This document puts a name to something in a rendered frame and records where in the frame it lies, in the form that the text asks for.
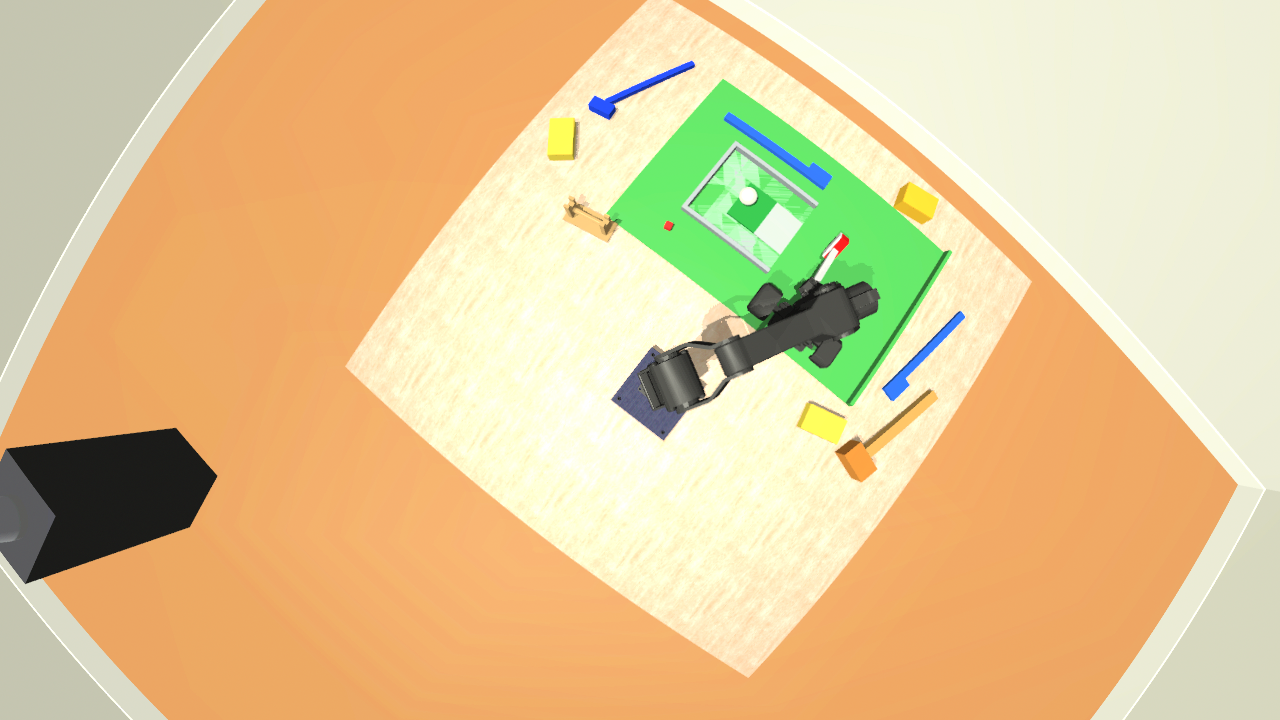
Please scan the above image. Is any green flat mat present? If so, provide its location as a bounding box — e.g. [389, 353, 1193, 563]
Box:
[605, 78, 943, 404]

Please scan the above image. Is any orange toy mallet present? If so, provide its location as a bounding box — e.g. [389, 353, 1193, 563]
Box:
[835, 389, 938, 482]

